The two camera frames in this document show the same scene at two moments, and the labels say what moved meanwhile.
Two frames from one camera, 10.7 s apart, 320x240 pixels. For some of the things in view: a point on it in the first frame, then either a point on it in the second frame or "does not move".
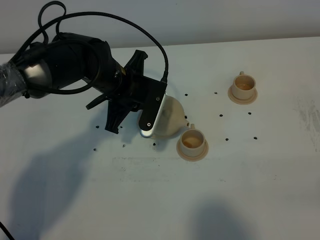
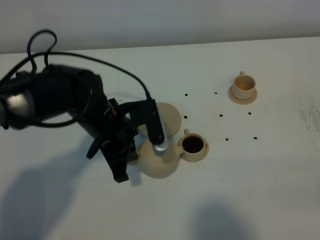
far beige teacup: (243, 87) does not move
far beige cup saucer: (242, 101) does not move
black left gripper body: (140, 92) to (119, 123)
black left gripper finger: (117, 112) to (118, 152)
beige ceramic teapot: (171, 120) to (159, 165)
